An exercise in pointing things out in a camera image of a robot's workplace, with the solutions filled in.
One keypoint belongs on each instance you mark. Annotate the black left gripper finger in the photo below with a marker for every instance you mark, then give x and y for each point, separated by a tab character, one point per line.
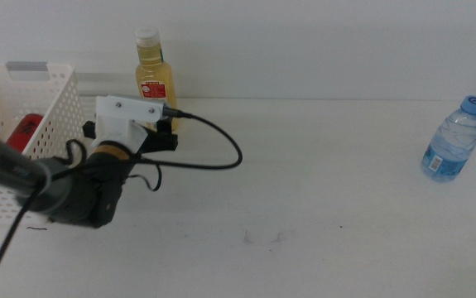
89	130
164	126

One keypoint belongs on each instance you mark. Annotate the yellow tea bottle white cap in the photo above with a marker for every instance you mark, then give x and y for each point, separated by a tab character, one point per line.
152	74

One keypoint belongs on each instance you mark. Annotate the red cola can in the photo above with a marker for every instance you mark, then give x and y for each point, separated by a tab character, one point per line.
24	130

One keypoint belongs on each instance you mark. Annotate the clear water bottle blue cap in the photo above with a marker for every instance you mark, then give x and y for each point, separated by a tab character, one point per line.
453	140

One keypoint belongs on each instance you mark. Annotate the white perforated plastic basket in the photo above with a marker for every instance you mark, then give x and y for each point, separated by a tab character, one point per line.
61	103

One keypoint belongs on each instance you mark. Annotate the small black thread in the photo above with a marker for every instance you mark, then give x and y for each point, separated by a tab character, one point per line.
37	227

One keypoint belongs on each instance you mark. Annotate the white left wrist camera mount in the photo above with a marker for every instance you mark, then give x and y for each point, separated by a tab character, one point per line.
130	109

